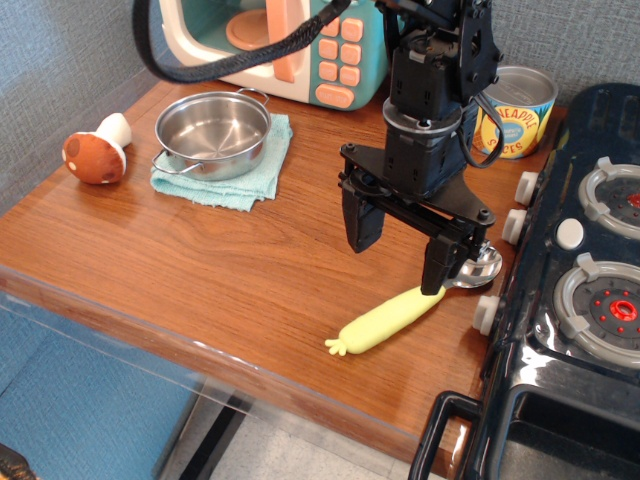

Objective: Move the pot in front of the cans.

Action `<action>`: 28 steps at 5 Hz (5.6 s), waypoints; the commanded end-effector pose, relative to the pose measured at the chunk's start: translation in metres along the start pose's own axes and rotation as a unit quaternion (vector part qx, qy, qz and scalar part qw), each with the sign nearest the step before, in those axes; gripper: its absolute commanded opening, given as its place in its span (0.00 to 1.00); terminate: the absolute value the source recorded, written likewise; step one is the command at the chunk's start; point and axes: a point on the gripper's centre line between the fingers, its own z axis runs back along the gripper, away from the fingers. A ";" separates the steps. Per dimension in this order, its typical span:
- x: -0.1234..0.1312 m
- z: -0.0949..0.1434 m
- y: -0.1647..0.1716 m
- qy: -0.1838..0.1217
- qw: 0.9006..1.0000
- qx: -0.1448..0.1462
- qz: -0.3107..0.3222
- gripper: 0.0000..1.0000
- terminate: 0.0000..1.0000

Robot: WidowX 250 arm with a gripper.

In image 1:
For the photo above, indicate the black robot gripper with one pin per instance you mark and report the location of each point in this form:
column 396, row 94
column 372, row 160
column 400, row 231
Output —
column 417, row 177

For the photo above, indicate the stainless steel pot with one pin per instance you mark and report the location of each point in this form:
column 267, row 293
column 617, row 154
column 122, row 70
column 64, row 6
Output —
column 213, row 136

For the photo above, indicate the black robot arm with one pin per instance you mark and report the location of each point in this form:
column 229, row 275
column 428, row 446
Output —
column 443, row 58

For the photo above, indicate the white stove knob front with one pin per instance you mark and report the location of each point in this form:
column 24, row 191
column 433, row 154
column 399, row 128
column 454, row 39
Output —
column 485, row 313

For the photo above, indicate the white stove knob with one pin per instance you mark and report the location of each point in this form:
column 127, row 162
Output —
column 526, row 187
column 485, row 313
column 513, row 225

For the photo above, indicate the white stove knob middle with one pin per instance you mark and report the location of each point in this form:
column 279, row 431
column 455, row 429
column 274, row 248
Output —
column 513, row 225

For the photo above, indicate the white stove knob rear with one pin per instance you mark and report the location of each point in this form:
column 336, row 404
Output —
column 526, row 187

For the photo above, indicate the light blue folded cloth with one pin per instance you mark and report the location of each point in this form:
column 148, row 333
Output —
column 239, row 193

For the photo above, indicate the pineapple slices can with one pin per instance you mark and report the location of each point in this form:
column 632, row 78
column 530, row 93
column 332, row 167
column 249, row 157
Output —
column 524, row 98

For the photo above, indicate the black toy stove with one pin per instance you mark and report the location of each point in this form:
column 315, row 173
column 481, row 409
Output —
column 560, row 396

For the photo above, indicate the metal table leg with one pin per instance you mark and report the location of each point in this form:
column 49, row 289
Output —
column 205, row 436

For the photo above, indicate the brown plush mushroom toy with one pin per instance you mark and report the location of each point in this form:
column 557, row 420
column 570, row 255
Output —
column 98, row 157

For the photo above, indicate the spoon with yellow handle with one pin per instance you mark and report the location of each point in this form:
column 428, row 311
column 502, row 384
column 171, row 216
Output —
column 389, row 318

